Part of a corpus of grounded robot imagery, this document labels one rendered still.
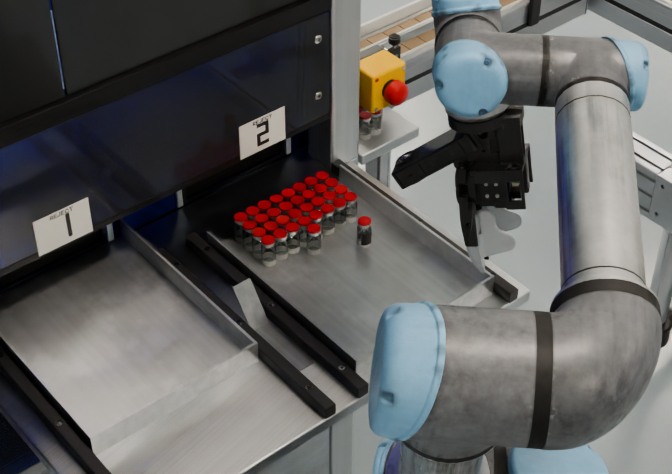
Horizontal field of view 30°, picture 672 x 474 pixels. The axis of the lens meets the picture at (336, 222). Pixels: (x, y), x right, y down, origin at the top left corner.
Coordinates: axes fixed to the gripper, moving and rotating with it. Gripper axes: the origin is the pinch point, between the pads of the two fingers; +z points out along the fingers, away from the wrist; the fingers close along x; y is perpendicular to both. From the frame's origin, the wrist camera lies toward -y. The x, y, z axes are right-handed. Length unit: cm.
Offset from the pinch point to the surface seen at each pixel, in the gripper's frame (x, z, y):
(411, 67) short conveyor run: 68, 3, -23
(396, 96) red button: 45.2, -1.7, -20.1
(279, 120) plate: 30.0, -5.5, -34.4
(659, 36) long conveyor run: 98, 12, 18
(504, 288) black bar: 18.1, 16.6, -0.8
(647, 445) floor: 87, 102, 13
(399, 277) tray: 18.6, 15.2, -16.2
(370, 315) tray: 9.9, 16.0, -18.6
